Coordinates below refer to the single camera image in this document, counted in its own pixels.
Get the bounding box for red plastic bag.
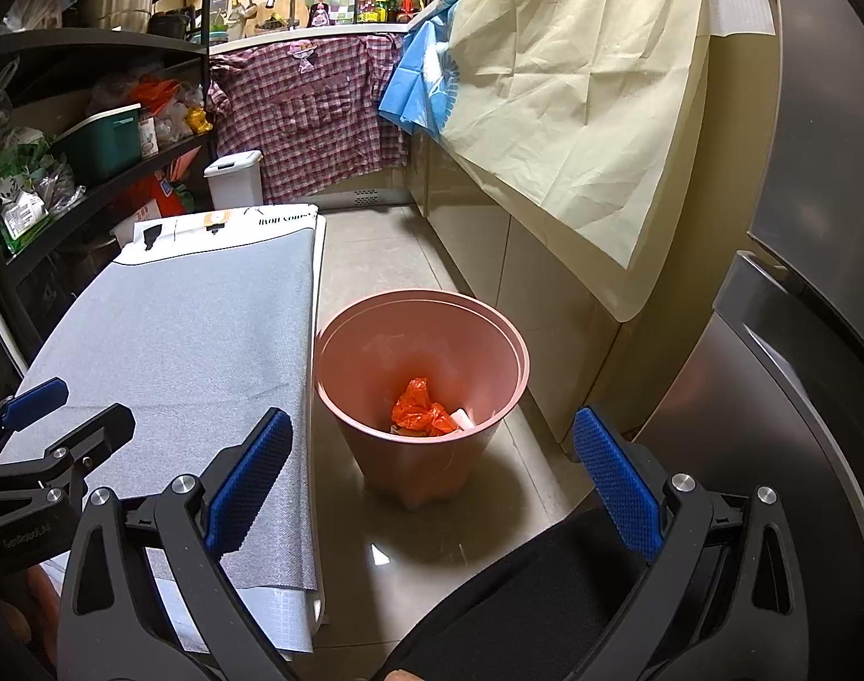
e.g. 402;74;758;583
393;377;461;437

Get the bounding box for plaid shirt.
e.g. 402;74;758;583
208;32;411;203

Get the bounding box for green and white snack bag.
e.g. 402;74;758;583
0;188;53;257

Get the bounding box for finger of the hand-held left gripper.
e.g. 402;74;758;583
0;377;70;441
20;403;136;506

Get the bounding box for red printed sack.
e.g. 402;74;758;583
123;156;195;224

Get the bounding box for blue printed cloth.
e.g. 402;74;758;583
378;0;468;146

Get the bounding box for white lidded bin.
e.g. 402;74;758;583
203;150;264;210

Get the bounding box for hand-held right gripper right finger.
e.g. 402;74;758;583
572;404;810;681

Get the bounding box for green storage bin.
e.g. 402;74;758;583
49;104;144;182

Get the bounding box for beige kitchen cabinet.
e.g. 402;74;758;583
403;128;646;455

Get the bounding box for grey ironing board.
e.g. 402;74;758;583
38;204;328;654

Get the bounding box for pink waste bin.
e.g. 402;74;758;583
313;288;530;512

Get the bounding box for black shelf rack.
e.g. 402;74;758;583
0;0;220;342

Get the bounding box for cream cloth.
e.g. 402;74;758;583
432;0;709;323

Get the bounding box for stainless steel refrigerator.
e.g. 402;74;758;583
630;0;864;654

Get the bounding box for person's black clothing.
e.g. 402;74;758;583
381;511;652;681

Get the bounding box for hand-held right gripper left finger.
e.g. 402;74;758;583
56;406;294;681

